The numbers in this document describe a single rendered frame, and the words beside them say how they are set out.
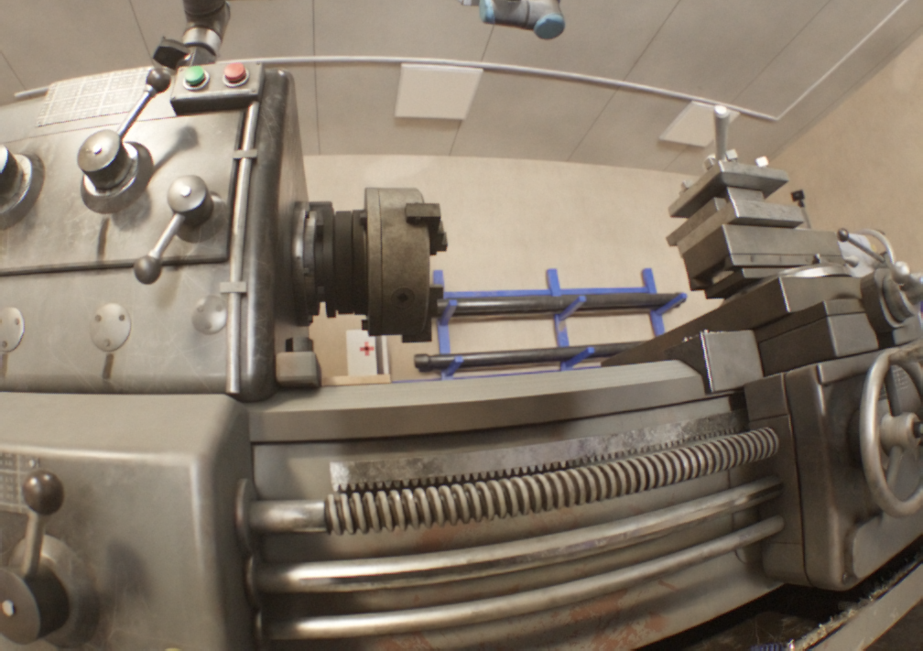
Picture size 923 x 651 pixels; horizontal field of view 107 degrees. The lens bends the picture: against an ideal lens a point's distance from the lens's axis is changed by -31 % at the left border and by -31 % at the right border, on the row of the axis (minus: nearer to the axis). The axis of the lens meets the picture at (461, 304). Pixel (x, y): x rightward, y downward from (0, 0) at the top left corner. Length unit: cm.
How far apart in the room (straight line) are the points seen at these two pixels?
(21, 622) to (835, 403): 82
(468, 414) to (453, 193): 400
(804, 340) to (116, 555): 78
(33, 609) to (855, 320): 90
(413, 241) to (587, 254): 397
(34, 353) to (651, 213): 512
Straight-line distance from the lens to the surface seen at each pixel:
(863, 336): 74
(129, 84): 79
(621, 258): 481
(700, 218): 84
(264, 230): 58
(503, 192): 461
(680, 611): 72
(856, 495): 70
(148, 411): 49
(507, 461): 56
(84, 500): 45
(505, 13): 137
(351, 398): 55
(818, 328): 69
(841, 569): 69
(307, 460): 55
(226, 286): 54
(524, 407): 56
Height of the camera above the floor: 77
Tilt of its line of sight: 17 degrees up
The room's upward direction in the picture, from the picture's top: 6 degrees counter-clockwise
